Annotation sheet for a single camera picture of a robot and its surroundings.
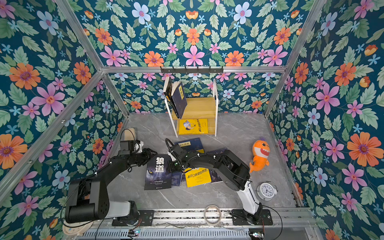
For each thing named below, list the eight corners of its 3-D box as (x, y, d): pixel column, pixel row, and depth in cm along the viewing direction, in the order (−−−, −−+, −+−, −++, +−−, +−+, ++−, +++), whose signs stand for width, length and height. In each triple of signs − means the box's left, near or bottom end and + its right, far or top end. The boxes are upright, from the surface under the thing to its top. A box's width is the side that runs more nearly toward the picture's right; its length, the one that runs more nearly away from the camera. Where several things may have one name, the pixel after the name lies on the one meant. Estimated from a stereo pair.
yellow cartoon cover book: (187, 188, 85) (186, 186, 82) (185, 172, 91) (184, 170, 88) (211, 183, 87) (211, 181, 84) (208, 168, 93) (208, 165, 90)
